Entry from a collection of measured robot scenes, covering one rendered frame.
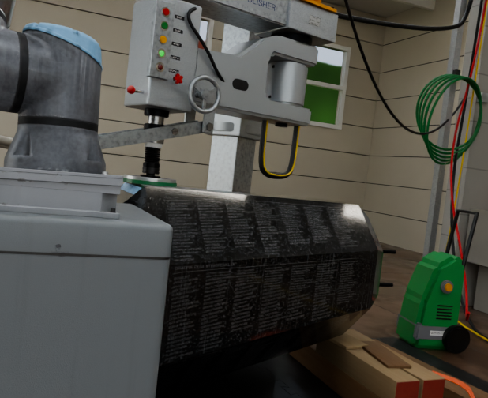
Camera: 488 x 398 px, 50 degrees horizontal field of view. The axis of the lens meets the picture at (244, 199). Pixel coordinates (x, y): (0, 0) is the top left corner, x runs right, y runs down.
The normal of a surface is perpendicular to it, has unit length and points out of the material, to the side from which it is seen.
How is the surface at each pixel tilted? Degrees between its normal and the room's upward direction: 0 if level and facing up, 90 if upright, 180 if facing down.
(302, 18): 90
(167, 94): 90
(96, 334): 90
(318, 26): 90
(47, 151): 68
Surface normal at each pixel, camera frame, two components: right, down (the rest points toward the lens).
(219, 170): -0.56, -0.02
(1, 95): 0.36, 0.76
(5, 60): 0.58, -0.01
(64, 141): 0.44, -0.30
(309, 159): 0.38, 0.09
